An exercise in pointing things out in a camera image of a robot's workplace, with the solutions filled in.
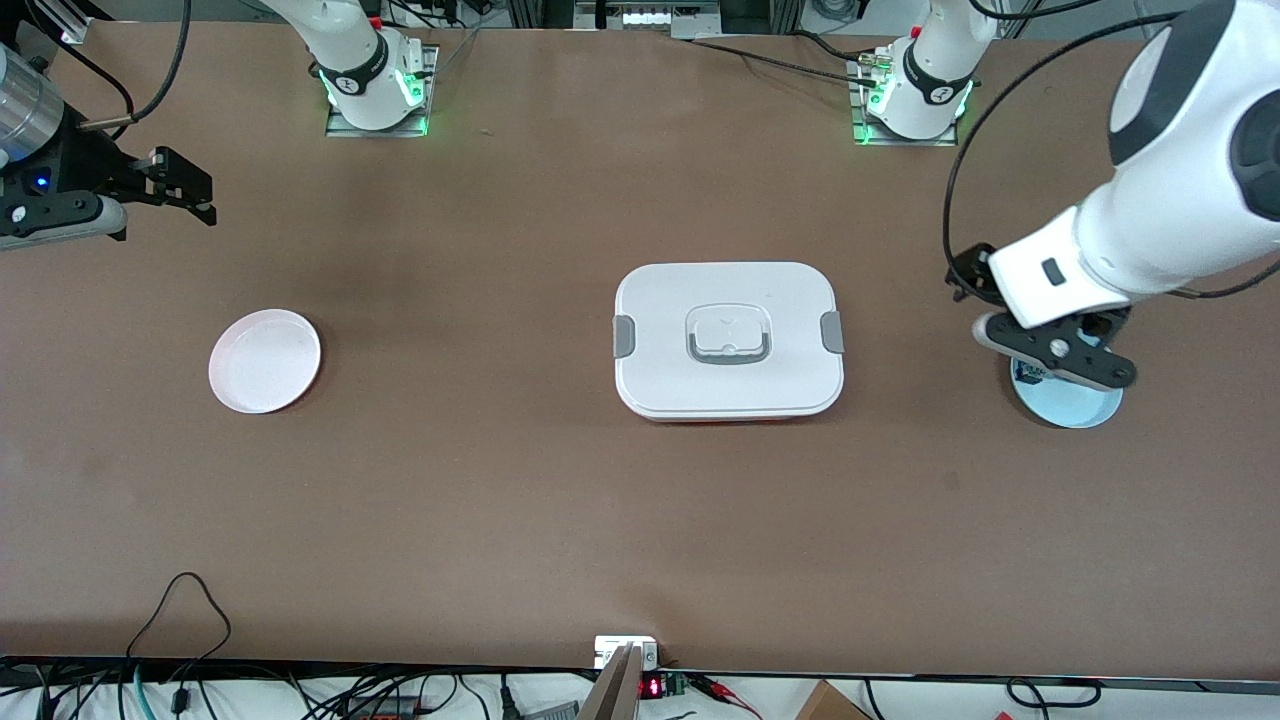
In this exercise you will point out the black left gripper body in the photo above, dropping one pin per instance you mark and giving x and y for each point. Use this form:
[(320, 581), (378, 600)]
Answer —
[(967, 272)]

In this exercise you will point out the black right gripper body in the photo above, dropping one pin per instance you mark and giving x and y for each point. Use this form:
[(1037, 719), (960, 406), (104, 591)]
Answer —
[(82, 167)]

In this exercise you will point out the white lidded storage box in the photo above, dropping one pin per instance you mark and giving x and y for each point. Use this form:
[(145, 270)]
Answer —
[(660, 300)]

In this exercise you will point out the cardboard box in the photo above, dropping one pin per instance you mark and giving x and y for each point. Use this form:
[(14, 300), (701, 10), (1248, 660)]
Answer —
[(825, 705)]

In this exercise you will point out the aluminium extrusion bar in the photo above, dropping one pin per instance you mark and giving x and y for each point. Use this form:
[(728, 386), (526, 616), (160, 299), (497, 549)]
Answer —
[(70, 20)]

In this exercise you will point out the light blue round plate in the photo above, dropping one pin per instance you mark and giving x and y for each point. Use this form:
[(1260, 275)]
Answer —
[(1070, 407)]

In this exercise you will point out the pale pink round plate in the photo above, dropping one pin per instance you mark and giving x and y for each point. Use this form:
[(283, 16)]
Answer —
[(265, 362)]

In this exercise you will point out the white power strip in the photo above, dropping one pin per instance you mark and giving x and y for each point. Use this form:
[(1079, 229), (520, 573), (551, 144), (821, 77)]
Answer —
[(650, 18)]

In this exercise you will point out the red clip leads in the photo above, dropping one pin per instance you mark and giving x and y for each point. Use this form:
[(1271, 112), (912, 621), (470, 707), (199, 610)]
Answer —
[(720, 690)]

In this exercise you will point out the small white device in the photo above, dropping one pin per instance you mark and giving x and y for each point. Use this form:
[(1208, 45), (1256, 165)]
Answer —
[(610, 648)]

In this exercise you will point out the red digit display module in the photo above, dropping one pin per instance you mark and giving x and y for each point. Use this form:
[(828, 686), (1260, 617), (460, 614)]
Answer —
[(652, 687)]

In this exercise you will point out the wooden stick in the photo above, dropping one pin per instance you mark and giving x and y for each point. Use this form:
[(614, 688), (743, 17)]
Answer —
[(615, 690)]

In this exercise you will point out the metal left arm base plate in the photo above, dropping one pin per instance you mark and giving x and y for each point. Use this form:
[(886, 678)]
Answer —
[(856, 100)]

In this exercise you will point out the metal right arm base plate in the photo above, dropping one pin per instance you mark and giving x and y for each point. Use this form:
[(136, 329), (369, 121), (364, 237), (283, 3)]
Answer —
[(431, 110)]

